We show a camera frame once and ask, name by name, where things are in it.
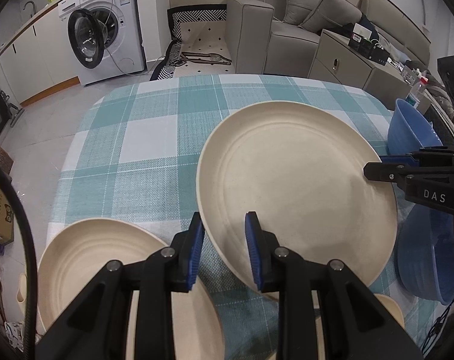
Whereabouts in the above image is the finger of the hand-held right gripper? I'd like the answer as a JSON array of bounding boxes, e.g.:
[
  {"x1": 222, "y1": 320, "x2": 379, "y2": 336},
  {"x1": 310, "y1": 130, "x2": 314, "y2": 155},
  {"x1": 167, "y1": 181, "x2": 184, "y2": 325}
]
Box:
[
  {"x1": 363, "y1": 160, "x2": 454, "y2": 192},
  {"x1": 380, "y1": 145, "x2": 454, "y2": 166}
]

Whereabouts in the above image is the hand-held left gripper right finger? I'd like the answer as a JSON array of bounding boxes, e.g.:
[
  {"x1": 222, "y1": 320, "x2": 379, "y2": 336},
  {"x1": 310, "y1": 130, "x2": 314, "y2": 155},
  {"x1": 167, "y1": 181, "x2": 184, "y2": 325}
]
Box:
[{"x1": 244, "y1": 211, "x2": 424, "y2": 360}]

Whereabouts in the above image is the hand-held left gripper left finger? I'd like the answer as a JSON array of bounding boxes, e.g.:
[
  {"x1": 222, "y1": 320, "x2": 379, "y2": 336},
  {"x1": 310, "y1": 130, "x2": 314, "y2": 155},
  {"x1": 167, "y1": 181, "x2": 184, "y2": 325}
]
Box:
[{"x1": 35, "y1": 212, "x2": 206, "y2": 360}]

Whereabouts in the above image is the blue bowl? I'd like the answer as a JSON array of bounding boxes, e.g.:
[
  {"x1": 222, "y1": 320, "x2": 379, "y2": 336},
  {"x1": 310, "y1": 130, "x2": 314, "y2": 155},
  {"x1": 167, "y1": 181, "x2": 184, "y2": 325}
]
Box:
[
  {"x1": 397, "y1": 204, "x2": 454, "y2": 305},
  {"x1": 387, "y1": 98, "x2": 443, "y2": 156}
]

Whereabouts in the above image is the large cream plate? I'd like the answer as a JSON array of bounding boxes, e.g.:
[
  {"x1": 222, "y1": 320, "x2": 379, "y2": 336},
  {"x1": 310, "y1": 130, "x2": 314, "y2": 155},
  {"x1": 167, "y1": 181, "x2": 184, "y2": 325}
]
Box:
[
  {"x1": 197, "y1": 102, "x2": 398, "y2": 299},
  {"x1": 37, "y1": 218, "x2": 225, "y2": 360}
]

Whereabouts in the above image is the plastic water bottle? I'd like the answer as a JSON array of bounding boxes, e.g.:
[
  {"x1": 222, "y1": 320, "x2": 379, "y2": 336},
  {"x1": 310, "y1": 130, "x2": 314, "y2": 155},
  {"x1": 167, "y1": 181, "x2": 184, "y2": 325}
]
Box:
[{"x1": 405, "y1": 76, "x2": 430, "y2": 110}]

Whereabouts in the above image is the dark grey blanket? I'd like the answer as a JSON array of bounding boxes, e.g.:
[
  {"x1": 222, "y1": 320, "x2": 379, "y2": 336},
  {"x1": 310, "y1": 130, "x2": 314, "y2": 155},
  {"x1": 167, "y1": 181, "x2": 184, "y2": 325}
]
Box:
[{"x1": 422, "y1": 75, "x2": 454, "y2": 132}]

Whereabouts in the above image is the black electronics box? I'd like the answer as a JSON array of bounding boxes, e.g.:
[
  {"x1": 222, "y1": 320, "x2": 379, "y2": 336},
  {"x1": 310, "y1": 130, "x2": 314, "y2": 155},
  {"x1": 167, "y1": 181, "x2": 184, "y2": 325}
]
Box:
[{"x1": 349, "y1": 34, "x2": 390, "y2": 64}]

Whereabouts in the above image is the grey bedside cabinet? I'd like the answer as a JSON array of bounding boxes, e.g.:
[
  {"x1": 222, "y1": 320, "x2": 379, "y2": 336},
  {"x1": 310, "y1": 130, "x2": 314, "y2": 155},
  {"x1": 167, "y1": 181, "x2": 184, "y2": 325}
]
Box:
[{"x1": 307, "y1": 29, "x2": 411, "y2": 100}]

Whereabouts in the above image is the small cream plate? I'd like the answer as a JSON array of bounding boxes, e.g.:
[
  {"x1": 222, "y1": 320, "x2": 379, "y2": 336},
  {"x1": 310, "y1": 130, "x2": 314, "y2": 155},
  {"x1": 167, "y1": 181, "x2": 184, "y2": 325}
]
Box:
[{"x1": 375, "y1": 294, "x2": 405, "y2": 329}]

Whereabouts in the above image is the teal plaid tablecloth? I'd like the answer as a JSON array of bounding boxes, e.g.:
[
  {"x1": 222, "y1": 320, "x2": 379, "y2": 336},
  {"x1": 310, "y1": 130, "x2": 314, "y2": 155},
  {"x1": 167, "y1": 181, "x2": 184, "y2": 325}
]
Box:
[{"x1": 47, "y1": 74, "x2": 439, "y2": 360}]

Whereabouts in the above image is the grey cushion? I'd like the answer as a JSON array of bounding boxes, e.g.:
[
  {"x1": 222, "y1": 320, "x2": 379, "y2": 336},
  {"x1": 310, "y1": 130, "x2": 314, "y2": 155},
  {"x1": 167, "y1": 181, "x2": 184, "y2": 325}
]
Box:
[
  {"x1": 298, "y1": 0, "x2": 362, "y2": 34},
  {"x1": 285, "y1": 0, "x2": 327, "y2": 27}
]

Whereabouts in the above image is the grey sofa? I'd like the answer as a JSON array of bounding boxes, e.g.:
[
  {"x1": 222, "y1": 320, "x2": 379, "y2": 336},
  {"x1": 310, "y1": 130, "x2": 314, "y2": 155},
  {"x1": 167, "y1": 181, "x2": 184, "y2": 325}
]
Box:
[{"x1": 227, "y1": 0, "x2": 432, "y2": 79}]

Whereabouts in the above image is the brown hanger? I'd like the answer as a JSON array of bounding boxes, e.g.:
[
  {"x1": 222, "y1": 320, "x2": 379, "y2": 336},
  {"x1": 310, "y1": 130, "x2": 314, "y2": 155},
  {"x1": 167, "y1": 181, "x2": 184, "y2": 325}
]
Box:
[{"x1": 182, "y1": 51, "x2": 232, "y2": 64}]

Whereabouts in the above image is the black white patterned rug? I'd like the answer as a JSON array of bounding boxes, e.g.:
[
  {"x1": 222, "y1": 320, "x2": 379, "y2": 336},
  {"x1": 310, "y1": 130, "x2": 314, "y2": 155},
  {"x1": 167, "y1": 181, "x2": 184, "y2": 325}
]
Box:
[{"x1": 150, "y1": 5, "x2": 235, "y2": 81}]

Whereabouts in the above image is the brown doormat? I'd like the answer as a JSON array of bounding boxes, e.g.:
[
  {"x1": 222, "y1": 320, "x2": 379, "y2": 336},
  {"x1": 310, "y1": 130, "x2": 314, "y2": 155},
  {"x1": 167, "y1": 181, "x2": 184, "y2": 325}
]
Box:
[{"x1": 0, "y1": 139, "x2": 14, "y2": 173}]

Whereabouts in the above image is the white washing machine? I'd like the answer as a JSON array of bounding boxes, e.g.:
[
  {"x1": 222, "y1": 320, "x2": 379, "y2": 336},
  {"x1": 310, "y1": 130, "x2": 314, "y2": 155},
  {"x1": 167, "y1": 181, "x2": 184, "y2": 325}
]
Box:
[{"x1": 58, "y1": 0, "x2": 148, "y2": 86}]

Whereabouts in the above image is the white kitchen base cabinet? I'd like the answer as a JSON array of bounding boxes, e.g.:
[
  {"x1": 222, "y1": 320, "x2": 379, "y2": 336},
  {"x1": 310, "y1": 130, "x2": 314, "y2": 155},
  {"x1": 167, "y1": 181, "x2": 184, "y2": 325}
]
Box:
[{"x1": 0, "y1": 0, "x2": 81, "y2": 107}]

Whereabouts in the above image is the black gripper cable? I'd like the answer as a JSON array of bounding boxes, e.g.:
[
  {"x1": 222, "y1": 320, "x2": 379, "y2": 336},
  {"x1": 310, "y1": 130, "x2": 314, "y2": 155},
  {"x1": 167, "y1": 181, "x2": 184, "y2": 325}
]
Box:
[{"x1": 0, "y1": 154, "x2": 38, "y2": 360}]

